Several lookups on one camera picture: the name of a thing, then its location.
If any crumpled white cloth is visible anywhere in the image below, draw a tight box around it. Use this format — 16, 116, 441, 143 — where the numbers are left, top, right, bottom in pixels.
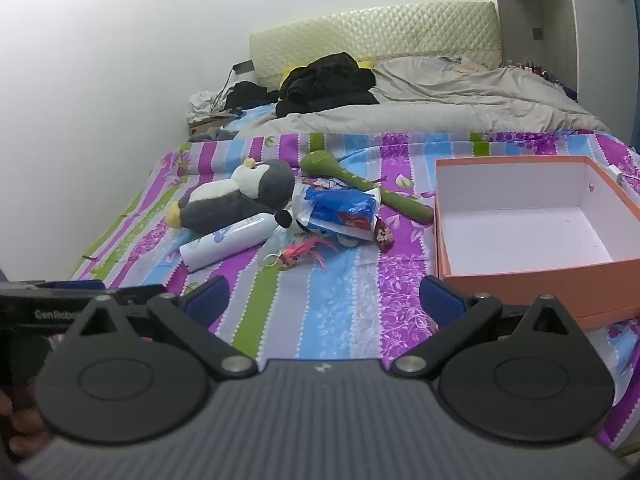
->
188, 89, 232, 122

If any dark grey cloth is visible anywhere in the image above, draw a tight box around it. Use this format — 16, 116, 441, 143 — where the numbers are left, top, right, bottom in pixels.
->
188, 127, 242, 143

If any grey wardrobe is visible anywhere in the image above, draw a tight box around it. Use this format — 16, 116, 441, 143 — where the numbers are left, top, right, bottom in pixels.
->
489, 0, 640, 102

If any small brown cardboard box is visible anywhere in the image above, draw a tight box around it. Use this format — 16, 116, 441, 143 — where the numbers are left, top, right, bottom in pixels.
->
187, 112, 237, 137

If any grey duvet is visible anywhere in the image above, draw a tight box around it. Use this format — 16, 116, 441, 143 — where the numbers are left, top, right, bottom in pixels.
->
236, 56, 612, 137

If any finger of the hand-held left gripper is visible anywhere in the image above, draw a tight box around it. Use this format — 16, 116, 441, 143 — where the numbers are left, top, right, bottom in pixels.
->
0, 279, 107, 295
106, 283, 169, 309

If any white spray bottle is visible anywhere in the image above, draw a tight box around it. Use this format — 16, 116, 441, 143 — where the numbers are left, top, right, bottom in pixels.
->
179, 212, 277, 275

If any black cable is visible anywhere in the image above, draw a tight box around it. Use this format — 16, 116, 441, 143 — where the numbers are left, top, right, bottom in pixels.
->
214, 66, 237, 112

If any person's left hand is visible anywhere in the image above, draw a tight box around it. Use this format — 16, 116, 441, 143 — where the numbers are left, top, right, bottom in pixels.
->
0, 387, 48, 463

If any row of small bottles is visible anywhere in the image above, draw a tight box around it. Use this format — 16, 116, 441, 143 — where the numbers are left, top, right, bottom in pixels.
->
504, 58, 562, 87

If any brown snack packet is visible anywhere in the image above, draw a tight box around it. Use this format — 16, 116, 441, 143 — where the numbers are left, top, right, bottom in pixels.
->
372, 217, 396, 254

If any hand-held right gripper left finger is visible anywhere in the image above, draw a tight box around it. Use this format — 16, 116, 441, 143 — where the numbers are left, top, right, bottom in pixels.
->
65, 276, 259, 381

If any grey white penguin plush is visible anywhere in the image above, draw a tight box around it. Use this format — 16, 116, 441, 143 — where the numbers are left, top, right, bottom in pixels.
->
166, 158, 296, 233

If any cream quilted headboard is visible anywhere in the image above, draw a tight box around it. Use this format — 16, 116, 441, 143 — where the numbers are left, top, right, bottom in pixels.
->
248, 1, 503, 92

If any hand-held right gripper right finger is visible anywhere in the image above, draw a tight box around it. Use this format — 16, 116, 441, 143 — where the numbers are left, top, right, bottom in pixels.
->
390, 276, 586, 381

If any green plush stick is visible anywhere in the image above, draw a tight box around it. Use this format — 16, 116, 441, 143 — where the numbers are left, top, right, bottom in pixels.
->
300, 151, 435, 226

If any black jacket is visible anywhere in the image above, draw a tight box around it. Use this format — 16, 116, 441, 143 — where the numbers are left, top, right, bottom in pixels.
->
274, 52, 381, 119

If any yellow pillow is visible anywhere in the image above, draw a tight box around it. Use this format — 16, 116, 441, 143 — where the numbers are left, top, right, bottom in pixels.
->
281, 58, 376, 80

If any pink feathered bird toy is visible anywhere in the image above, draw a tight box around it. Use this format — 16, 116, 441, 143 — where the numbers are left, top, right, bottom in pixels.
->
276, 237, 339, 274

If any striped floral bedsheet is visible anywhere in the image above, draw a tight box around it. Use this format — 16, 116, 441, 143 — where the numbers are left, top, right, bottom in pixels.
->
70, 130, 640, 453

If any orange cardboard box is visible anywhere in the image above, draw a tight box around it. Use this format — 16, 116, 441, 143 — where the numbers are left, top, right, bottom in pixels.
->
433, 155, 640, 330

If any blue plastic packet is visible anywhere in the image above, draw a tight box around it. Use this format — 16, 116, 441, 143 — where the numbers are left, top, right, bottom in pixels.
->
304, 186, 379, 242

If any black clothing pile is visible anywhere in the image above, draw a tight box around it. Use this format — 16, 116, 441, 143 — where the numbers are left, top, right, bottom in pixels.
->
222, 80, 281, 112

